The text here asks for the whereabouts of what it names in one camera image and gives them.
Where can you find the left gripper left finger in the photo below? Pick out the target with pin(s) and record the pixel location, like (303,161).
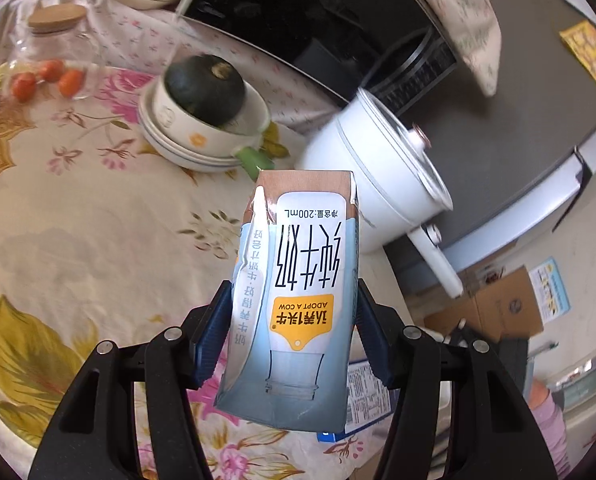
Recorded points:
(121,392)

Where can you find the white bowl green handle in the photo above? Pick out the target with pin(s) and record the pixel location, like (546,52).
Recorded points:
(240,138)

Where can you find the glass jar cork lid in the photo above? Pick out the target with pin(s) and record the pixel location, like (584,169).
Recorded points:
(58,32)

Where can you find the blue white product box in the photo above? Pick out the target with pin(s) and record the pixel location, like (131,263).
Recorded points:
(550,291)

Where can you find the blue white snack package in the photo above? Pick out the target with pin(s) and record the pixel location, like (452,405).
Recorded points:
(369,402)

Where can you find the orange cherry tomato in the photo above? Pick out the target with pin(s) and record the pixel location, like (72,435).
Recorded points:
(23,86)
(71,82)
(50,70)

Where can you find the blue milk carton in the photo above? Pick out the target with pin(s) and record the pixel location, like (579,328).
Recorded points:
(293,302)

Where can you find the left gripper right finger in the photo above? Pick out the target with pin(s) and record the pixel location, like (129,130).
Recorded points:
(492,433)

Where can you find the floral cloth on microwave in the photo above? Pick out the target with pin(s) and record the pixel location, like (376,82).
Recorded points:
(475,33)

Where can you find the grey refrigerator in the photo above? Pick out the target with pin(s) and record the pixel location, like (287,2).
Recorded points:
(514,162)

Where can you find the white plate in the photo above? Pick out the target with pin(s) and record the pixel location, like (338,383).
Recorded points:
(171,151)

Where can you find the dark green squash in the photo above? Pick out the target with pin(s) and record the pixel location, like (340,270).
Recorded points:
(206,87)

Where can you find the upper cardboard box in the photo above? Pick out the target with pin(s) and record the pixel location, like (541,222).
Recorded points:
(504,308)

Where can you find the floral tablecloth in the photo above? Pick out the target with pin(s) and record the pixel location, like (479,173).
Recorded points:
(101,237)

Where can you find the white electric cooking pot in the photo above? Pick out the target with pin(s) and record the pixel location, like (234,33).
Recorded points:
(398,189)

